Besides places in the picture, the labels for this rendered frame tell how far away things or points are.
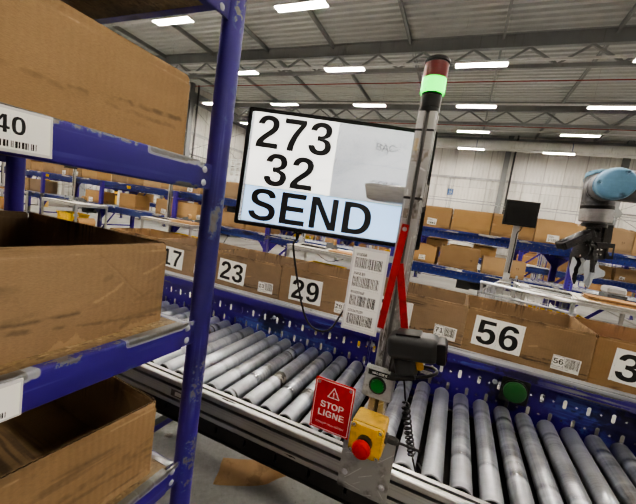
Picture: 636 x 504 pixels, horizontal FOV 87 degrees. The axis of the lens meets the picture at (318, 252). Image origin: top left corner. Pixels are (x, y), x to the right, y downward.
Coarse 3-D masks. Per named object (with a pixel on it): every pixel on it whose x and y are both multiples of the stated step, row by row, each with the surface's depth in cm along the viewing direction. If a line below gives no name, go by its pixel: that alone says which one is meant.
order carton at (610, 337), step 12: (588, 324) 133; (600, 324) 132; (612, 324) 130; (600, 336) 109; (612, 336) 130; (624, 336) 129; (600, 348) 109; (612, 348) 108; (624, 348) 106; (600, 360) 109; (612, 360) 108; (600, 372) 109; (600, 384) 109; (612, 384) 108; (624, 384) 107
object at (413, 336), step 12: (396, 336) 69; (408, 336) 68; (420, 336) 68; (432, 336) 69; (396, 348) 68; (408, 348) 68; (420, 348) 67; (432, 348) 66; (444, 348) 65; (396, 360) 70; (408, 360) 68; (420, 360) 67; (432, 360) 66; (444, 360) 65; (396, 372) 71; (408, 372) 69
